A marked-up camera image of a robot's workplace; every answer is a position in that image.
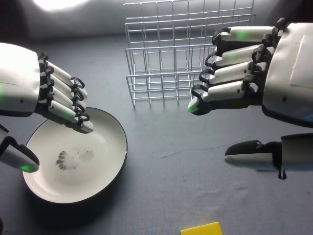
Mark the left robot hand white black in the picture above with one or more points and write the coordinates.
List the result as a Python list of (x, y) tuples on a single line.
[(19, 80)]

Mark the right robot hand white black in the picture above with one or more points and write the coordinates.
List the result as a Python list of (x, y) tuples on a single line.
[(288, 73)]

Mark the yellow flat block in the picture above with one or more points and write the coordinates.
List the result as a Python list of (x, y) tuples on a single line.
[(201, 226)]

